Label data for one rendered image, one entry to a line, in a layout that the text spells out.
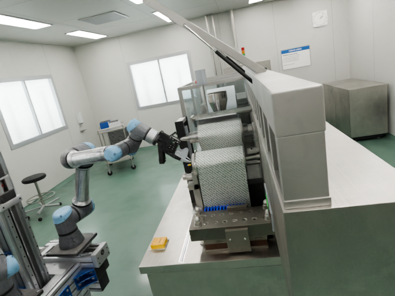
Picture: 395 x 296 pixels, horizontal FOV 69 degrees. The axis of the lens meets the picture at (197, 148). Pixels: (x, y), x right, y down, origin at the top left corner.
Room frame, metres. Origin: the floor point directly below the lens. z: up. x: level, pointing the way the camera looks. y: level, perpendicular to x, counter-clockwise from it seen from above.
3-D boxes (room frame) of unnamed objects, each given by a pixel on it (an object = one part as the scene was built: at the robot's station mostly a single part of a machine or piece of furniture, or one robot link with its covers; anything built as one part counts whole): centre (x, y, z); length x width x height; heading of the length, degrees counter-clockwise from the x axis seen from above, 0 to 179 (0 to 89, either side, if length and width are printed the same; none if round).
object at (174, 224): (2.32, -0.19, 0.88); 2.52 x 0.66 x 0.04; 169
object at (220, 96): (2.09, -0.21, 1.50); 0.14 x 0.14 x 0.06
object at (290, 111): (1.97, -0.46, 1.55); 3.08 x 0.08 x 0.23; 169
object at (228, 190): (1.32, -0.09, 1.09); 0.23 x 0.01 x 0.18; 79
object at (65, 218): (1.64, 0.89, 0.98); 0.13 x 0.12 x 0.14; 152
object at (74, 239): (1.63, 0.90, 0.87); 0.15 x 0.15 x 0.10
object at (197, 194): (1.45, 0.06, 1.05); 0.06 x 0.05 x 0.31; 79
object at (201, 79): (1.94, -0.11, 1.66); 0.07 x 0.07 x 0.10; 64
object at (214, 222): (1.20, -0.10, 1.00); 0.40 x 0.16 x 0.06; 79
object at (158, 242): (1.29, 0.28, 0.91); 0.07 x 0.07 x 0.02; 79
